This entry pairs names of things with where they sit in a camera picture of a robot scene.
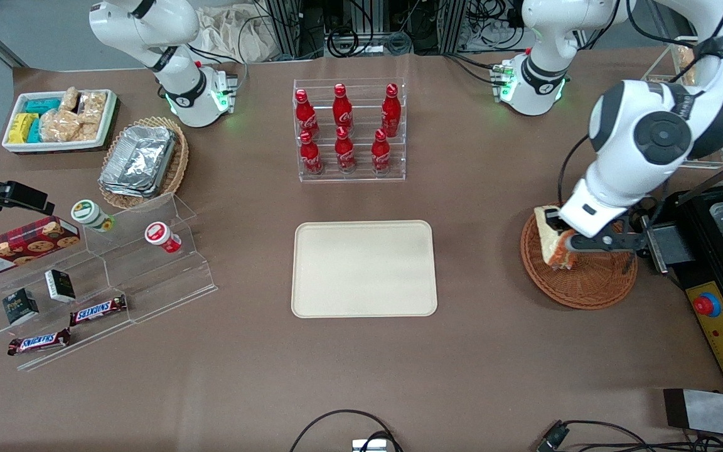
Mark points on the triangle sandwich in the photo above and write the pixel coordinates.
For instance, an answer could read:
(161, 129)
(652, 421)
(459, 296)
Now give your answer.
(550, 246)

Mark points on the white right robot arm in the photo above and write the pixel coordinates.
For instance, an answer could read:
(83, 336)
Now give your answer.
(148, 25)

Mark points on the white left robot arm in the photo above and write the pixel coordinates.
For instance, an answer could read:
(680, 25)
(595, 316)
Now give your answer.
(619, 107)

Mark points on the round brown wicker basket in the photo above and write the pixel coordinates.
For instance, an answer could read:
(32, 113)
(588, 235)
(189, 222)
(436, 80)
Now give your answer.
(587, 282)

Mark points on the oval light wicker basket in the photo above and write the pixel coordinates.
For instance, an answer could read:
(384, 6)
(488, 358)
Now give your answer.
(176, 169)

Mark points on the cream plastic tray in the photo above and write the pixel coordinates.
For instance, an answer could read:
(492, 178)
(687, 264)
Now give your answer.
(364, 270)

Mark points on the red tartan Walkers cookie box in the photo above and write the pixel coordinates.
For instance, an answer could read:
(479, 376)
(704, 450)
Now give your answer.
(16, 248)

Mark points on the white rectangular snack bin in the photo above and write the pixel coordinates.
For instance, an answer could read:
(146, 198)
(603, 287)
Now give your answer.
(60, 146)

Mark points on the teal snack packet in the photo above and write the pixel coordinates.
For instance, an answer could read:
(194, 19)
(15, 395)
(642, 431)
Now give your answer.
(34, 130)
(42, 105)

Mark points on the yellow snack packet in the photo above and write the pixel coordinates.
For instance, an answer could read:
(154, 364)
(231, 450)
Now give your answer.
(21, 128)

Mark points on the green sunflower yogurt cup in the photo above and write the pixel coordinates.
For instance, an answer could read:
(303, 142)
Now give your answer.
(88, 215)

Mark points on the clear bag of crackers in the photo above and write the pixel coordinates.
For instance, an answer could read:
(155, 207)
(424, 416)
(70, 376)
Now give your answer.
(60, 125)
(93, 107)
(70, 99)
(90, 130)

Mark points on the black box white label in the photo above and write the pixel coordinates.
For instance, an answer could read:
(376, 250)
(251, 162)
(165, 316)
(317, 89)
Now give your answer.
(60, 285)

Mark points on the black box gold Face print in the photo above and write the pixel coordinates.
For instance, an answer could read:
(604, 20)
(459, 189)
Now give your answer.
(20, 307)

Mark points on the stack of foil trays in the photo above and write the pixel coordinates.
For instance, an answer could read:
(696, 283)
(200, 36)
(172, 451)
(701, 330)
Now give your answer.
(139, 160)

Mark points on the Snickers chocolate bar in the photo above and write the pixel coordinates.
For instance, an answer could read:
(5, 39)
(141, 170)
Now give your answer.
(38, 342)
(98, 310)

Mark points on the red emergency stop button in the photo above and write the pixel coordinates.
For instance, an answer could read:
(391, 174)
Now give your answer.
(706, 305)

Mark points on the red lidded yogurt cup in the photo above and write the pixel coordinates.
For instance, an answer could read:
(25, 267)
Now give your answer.
(160, 236)

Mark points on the clear acrylic stepped shelf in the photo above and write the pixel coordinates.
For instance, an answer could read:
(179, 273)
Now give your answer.
(148, 282)

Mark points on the bread item on rack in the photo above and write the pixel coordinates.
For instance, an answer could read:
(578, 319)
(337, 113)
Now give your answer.
(685, 56)

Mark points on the red cola bottle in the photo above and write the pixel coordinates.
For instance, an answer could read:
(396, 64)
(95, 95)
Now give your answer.
(381, 154)
(306, 113)
(342, 108)
(344, 150)
(391, 110)
(310, 154)

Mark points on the clear acrylic bottle rack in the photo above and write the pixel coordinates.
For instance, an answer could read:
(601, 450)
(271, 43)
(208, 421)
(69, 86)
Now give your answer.
(349, 177)

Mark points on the grey flat pad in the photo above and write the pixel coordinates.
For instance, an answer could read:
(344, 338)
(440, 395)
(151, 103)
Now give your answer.
(713, 413)

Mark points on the beige cloth bag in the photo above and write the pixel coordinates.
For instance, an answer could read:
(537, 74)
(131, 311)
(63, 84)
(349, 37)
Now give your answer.
(236, 34)

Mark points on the grey metal bracket plate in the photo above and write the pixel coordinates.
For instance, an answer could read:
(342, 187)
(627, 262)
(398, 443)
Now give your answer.
(672, 248)

